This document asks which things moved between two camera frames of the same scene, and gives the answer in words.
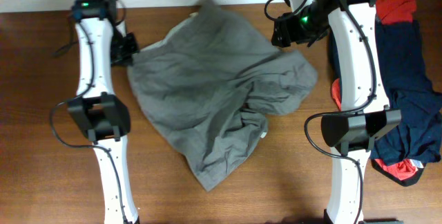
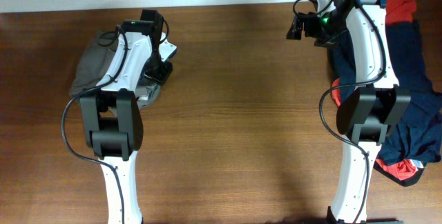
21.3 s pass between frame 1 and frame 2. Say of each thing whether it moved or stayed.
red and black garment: stayed
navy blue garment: stayed
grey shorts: moved
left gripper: moved
